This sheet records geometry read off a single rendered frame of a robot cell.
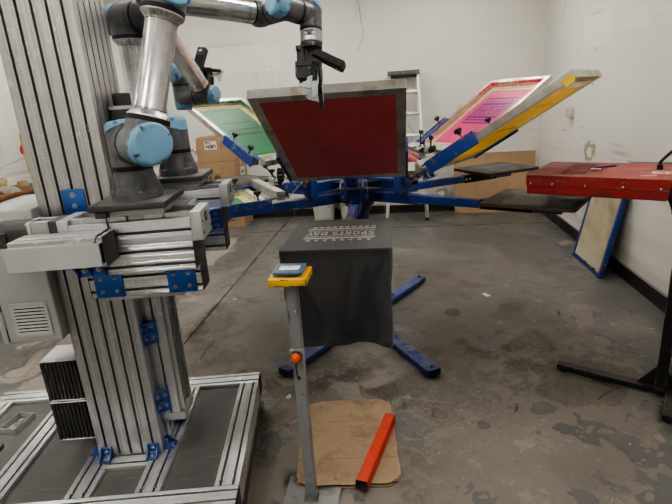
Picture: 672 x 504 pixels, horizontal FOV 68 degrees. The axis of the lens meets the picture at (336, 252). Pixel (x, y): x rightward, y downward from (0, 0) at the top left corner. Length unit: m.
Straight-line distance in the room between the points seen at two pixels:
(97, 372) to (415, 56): 5.31
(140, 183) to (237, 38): 5.30
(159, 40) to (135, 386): 1.23
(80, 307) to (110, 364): 0.24
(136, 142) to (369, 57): 5.24
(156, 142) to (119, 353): 0.88
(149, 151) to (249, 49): 5.35
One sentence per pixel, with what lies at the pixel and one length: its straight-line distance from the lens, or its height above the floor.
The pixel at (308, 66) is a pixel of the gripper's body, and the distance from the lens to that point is 1.73.
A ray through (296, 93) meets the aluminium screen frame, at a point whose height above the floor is 1.53.
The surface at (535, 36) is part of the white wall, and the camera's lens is 6.68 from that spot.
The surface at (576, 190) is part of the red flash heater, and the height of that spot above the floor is 1.04.
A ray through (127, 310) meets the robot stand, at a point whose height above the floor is 0.84.
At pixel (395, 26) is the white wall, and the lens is 6.50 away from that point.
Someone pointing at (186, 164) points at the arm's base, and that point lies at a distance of 2.07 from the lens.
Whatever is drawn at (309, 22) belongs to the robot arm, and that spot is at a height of 1.75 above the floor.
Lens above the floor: 1.51
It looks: 17 degrees down
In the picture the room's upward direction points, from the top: 4 degrees counter-clockwise
